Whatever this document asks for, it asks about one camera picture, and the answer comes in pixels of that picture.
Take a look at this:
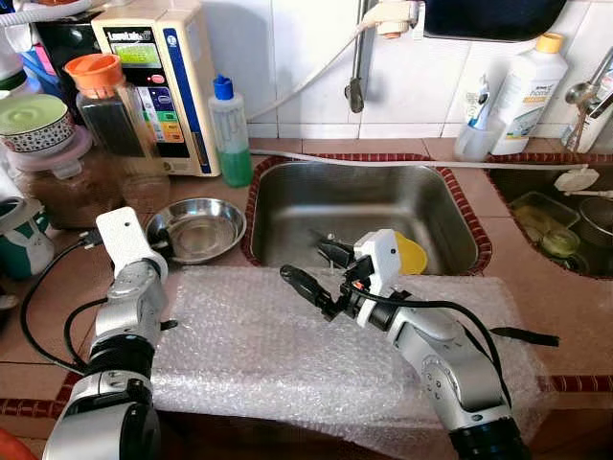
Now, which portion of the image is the steel sink basin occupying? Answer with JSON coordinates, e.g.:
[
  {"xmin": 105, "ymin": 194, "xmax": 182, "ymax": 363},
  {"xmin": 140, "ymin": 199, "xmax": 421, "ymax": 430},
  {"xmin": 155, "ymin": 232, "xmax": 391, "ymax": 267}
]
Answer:
[
  {"xmin": 254, "ymin": 163, "xmax": 485, "ymax": 274},
  {"xmin": 493, "ymin": 165, "xmax": 613, "ymax": 279}
]

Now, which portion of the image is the long black tape strip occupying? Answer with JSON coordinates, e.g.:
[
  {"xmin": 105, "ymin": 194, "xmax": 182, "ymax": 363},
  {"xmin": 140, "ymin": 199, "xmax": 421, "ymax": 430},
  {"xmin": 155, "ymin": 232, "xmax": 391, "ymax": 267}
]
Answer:
[{"xmin": 488, "ymin": 326, "xmax": 561, "ymax": 347}]

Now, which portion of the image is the plastic jar pink lid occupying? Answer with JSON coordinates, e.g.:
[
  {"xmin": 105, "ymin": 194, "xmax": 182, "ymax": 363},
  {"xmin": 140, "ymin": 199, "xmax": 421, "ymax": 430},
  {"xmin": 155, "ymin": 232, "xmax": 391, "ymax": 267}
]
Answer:
[{"xmin": 10, "ymin": 127, "xmax": 125, "ymax": 231}]

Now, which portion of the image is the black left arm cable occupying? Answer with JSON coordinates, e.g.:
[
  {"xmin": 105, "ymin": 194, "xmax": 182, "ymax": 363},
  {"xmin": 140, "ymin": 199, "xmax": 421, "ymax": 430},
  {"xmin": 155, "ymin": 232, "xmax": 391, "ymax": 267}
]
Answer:
[{"xmin": 19, "ymin": 230, "xmax": 111, "ymax": 375}]

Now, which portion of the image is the steel pot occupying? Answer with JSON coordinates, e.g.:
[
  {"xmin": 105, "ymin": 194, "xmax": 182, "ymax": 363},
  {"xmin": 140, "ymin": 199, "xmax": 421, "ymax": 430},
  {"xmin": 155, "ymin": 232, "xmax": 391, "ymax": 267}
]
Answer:
[{"xmin": 578, "ymin": 196, "xmax": 613, "ymax": 250}]

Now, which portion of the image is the square glass container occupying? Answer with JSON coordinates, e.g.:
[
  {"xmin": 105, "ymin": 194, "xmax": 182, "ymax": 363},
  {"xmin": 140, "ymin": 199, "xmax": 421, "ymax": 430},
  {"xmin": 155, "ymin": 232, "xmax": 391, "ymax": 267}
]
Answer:
[{"xmin": 512, "ymin": 192, "xmax": 583, "ymax": 260}]

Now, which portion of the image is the white detergent bottle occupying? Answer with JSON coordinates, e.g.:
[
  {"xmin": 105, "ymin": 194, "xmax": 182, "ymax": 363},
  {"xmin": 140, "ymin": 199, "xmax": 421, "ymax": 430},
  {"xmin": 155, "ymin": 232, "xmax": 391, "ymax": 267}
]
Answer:
[{"xmin": 490, "ymin": 32, "xmax": 569, "ymax": 156}]

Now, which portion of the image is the yellow plastic bowl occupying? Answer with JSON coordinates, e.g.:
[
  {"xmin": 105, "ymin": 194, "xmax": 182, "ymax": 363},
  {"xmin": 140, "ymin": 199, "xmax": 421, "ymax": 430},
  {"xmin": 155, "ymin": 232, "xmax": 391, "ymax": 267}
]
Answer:
[{"xmin": 393, "ymin": 230, "xmax": 429, "ymax": 276}]

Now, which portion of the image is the orange hose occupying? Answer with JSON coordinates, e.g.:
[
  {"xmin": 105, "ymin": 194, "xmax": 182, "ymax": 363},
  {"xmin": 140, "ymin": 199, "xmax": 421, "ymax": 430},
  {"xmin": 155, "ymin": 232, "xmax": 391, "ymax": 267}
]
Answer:
[{"xmin": 0, "ymin": 426, "xmax": 39, "ymax": 460}]

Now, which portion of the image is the steel ladle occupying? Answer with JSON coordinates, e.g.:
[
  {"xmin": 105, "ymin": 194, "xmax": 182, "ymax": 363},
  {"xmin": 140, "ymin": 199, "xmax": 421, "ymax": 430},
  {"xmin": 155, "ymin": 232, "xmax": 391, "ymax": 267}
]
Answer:
[{"xmin": 563, "ymin": 48, "xmax": 613, "ymax": 154}]

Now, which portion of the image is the black hanging pan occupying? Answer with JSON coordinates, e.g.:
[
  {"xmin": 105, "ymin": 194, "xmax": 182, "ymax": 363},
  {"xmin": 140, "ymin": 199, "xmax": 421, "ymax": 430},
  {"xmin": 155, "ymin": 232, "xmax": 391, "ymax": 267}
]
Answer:
[{"xmin": 424, "ymin": 0, "xmax": 568, "ymax": 42}]

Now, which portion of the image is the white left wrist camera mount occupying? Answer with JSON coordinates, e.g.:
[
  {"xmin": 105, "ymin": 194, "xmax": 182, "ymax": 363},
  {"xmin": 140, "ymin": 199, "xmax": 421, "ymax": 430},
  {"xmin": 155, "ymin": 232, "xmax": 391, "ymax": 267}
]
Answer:
[{"xmin": 96, "ymin": 206, "xmax": 169, "ymax": 279}]

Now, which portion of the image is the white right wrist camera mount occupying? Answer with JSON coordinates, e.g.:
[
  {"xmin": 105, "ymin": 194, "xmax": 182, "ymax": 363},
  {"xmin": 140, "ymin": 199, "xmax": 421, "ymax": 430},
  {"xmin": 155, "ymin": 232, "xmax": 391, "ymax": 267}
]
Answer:
[{"xmin": 352, "ymin": 229, "xmax": 403, "ymax": 300}]

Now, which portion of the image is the clear plastic cup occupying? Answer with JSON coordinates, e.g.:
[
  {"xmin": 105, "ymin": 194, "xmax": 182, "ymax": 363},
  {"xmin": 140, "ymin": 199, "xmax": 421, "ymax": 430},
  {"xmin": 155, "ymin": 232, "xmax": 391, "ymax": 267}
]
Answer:
[{"xmin": 453, "ymin": 115, "xmax": 506, "ymax": 162}]

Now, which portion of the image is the white green mug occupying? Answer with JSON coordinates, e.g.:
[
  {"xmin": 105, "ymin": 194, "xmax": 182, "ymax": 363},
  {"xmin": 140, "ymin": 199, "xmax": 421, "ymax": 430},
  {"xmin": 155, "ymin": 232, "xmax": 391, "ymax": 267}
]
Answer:
[{"xmin": 0, "ymin": 196, "xmax": 56, "ymax": 281}]

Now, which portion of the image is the clear bubble wrap sheet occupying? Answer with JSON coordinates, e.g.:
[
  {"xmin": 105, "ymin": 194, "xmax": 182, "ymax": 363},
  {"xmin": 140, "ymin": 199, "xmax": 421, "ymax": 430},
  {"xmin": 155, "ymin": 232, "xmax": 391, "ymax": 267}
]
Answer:
[{"xmin": 151, "ymin": 266, "xmax": 556, "ymax": 451}]

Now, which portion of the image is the patterned bowl green lid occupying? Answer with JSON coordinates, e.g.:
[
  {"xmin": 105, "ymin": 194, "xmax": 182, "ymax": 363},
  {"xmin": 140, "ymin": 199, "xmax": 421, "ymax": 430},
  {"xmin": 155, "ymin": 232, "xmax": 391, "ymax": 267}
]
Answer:
[{"xmin": 0, "ymin": 94, "xmax": 76, "ymax": 154}]

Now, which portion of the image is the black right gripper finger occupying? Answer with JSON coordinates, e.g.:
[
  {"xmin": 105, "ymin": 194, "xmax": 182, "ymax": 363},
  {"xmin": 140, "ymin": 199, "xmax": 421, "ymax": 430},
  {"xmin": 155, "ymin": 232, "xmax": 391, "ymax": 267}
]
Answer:
[
  {"xmin": 316, "ymin": 240, "xmax": 358, "ymax": 271},
  {"xmin": 280, "ymin": 264, "xmax": 340, "ymax": 320}
]

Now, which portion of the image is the clear jar orange lid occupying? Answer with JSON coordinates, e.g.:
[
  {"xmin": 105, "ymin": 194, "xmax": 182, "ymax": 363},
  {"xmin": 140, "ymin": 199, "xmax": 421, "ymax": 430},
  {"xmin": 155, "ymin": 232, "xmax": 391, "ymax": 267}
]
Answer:
[{"xmin": 64, "ymin": 54, "xmax": 173, "ymax": 217}]

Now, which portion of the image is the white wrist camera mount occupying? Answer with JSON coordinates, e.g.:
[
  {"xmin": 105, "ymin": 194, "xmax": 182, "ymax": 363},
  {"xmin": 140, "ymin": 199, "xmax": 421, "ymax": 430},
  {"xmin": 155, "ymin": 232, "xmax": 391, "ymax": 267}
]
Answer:
[
  {"xmin": 96, "ymin": 206, "xmax": 169, "ymax": 279},
  {"xmin": 352, "ymin": 229, "xmax": 403, "ymax": 300}
]

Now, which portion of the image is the white orange tap fitting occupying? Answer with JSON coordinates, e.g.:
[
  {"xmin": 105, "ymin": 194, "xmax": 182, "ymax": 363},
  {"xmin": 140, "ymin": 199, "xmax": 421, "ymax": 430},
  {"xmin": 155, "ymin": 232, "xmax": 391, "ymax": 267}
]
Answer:
[{"xmin": 369, "ymin": 0, "xmax": 422, "ymax": 39}]

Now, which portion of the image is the cream water ionizer appliance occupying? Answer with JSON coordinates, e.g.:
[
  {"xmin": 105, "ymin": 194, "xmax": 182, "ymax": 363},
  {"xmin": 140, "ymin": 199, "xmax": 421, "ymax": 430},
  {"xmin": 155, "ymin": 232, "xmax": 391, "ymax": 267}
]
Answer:
[{"xmin": 91, "ymin": 0, "xmax": 221, "ymax": 178}]

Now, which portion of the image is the white blue toothbrush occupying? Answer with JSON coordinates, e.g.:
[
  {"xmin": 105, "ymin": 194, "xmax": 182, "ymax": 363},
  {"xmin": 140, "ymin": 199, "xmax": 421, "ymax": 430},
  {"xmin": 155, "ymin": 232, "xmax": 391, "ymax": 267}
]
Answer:
[{"xmin": 465, "ymin": 75, "xmax": 491, "ymax": 128}]

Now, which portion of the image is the green dish soap bottle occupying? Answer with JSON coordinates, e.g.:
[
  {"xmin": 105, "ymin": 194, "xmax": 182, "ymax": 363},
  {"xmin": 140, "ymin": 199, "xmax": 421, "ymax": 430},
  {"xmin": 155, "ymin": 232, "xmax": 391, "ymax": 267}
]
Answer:
[{"xmin": 208, "ymin": 75, "xmax": 254, "ymax": 188}]

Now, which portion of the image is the grey metal water spout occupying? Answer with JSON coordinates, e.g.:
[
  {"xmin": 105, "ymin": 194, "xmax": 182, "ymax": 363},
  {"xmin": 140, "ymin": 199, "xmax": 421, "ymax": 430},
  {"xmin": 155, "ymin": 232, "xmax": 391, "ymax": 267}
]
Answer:
[{"xmin": 345, "ymin": 0, "xmax": 375, "ymax": 114}]

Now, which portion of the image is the round steel bowl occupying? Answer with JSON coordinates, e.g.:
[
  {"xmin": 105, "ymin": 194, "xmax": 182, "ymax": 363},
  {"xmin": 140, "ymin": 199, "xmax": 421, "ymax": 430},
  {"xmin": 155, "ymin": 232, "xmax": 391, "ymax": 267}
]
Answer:
[{"xmin": 146, "ymin": 197, "xmax": 247, "ymax": 265}]

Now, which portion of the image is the thin white hose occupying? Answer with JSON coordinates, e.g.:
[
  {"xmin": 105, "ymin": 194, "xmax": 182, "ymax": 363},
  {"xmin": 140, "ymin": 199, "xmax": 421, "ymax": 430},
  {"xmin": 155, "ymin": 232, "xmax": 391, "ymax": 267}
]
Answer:
[{"xmin": 251, "ymin": 149, "xmax": 613, "ymax": 173}]

